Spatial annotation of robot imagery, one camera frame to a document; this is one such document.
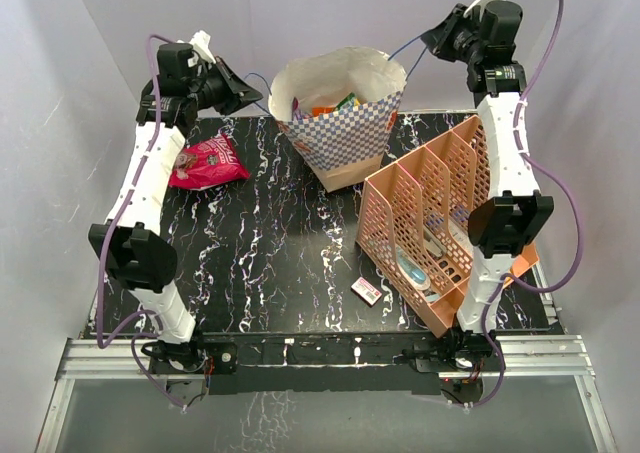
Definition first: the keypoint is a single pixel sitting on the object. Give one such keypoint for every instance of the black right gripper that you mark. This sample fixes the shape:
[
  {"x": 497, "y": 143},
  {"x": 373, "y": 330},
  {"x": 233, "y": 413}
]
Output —
[{"x": 440, "y": 37}]

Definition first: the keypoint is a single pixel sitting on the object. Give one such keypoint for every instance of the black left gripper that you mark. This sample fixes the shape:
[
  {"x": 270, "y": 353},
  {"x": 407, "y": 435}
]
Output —
[{"x": 237, "y": 93}]

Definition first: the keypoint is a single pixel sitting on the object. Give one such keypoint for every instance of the pink snack bag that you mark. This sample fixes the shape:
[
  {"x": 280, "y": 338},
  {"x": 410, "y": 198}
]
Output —
[{"x": 208, "y": 164}]

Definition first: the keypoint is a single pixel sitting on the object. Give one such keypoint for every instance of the checkered paper bag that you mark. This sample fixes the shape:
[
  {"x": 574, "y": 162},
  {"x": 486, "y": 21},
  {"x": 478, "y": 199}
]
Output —
[{"x": 344, "y": 147}]

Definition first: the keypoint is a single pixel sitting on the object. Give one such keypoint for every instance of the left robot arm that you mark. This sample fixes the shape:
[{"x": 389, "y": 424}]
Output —
[{"x": 128, "y": 244}]

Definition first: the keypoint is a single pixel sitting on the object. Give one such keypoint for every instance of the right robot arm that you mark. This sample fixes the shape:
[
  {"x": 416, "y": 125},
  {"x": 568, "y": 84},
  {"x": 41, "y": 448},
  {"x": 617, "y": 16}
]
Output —
[{"x": 501, "y": 226}]

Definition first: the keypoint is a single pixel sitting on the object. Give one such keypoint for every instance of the blue snack packet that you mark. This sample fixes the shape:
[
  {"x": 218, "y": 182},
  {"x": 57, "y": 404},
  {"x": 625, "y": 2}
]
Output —
[{"x": 296, "y": 112}]

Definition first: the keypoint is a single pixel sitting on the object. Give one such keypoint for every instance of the orange snack packet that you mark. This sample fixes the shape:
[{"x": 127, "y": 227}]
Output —
[{"x": 322, "y": 110}]

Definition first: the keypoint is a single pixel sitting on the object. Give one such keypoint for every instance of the green snack packet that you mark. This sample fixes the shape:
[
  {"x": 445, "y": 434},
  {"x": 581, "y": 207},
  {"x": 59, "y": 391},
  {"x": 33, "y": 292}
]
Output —
[{"x": 349, "y": 102}]

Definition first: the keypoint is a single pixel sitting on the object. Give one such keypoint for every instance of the pink mesh file organizer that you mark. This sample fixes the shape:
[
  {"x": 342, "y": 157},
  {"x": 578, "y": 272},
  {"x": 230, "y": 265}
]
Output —
[{"x": 421, "y": 203}]

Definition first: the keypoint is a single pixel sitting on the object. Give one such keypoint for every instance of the blue tape dispenser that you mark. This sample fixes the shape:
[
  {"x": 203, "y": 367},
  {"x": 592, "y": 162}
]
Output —
[{"x": 413, "y": 273}]

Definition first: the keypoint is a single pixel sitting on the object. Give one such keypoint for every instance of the small red white box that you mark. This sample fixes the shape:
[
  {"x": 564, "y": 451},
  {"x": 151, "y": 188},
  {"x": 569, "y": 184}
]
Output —
[{"x": 366, "y": 291}]

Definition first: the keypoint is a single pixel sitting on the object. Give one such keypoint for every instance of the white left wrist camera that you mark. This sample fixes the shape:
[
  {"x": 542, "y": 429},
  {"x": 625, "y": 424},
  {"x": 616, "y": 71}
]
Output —
[{"x": 200, "y": 44}]

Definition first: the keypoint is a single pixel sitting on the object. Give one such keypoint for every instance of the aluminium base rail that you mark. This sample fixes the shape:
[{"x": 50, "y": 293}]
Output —
[{"x": 333, "y": 362}]

